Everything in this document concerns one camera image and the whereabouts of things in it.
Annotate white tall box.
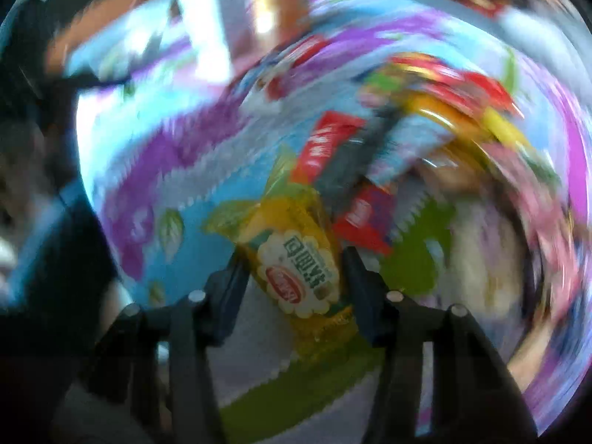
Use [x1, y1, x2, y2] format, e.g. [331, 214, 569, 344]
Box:
[169, 0, 234, 81]

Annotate orange carton box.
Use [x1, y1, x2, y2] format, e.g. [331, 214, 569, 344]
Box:
[244, 0, 313, 54]

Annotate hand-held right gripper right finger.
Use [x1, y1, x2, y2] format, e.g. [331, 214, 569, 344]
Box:
[341, 245, 538, 444]

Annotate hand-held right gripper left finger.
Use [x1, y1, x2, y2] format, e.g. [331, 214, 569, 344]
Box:
[69, 253, 251, 444]

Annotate pile of snack packets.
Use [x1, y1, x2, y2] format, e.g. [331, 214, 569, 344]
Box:
[266, 48, 576, 287]

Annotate yellow snack packet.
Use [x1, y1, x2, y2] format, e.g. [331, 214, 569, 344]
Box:
[202, 196, 362, 359]

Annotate person's jeans leg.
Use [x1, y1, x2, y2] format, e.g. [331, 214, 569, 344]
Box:
[9, 182, 120, 338]

